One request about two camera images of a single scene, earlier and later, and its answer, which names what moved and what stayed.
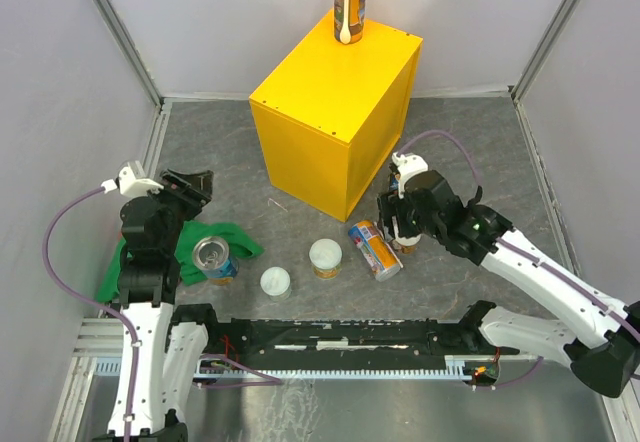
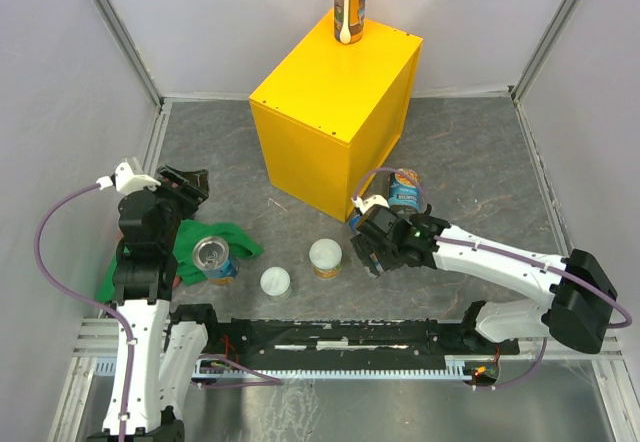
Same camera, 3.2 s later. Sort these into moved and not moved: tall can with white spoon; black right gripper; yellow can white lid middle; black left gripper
Moved: black right gripper
Not moved: tall can with white spoon; black left gripper; yellow can white lid middle
